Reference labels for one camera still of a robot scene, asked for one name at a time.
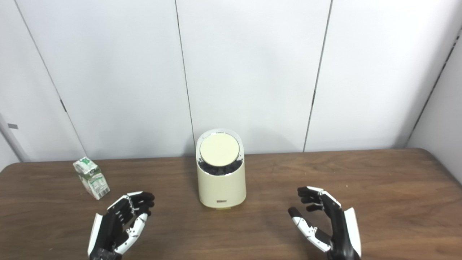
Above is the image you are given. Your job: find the round cream bin lid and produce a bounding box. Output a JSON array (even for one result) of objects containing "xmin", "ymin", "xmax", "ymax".
[{"xmin": 200, "ymin": 133, "xmax": 240, "ymax": 167}]

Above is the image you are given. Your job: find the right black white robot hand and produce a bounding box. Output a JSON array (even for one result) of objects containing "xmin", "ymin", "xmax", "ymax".
[{"xmin": 288, "ymin": 186, "xmax": 362, "ymax": 260}]

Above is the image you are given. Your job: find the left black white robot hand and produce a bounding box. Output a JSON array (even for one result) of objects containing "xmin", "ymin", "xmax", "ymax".
[{"xmin": 87, "ymin": 191, "xmax": 156, "ymax": 260}]

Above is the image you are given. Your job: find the green white milk carton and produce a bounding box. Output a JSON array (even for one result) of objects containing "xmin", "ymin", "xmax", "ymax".
[{"xmin": 73, "ymin": 157, "xmax": 110, "ymax": 200}]

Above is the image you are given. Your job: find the cream-colored bin body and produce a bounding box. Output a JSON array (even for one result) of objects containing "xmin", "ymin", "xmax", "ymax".
[{"xmin": 196, "ymin": 129, "xmax": 247, "ymax": 209}]

